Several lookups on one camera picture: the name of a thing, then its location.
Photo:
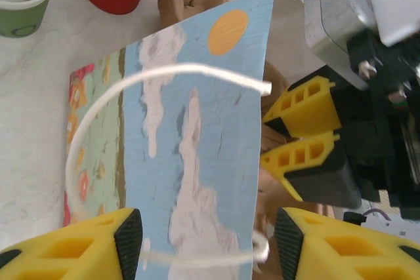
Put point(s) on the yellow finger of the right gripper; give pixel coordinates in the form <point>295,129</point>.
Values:
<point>315,119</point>
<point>321,175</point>

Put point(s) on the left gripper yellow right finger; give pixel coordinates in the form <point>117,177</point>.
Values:
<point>344,253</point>

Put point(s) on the sky print paper gift bag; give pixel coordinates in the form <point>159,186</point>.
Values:
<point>223,122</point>

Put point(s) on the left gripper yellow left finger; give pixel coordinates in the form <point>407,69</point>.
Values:
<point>65,253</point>

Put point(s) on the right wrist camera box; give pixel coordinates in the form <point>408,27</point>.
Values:
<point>338,4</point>

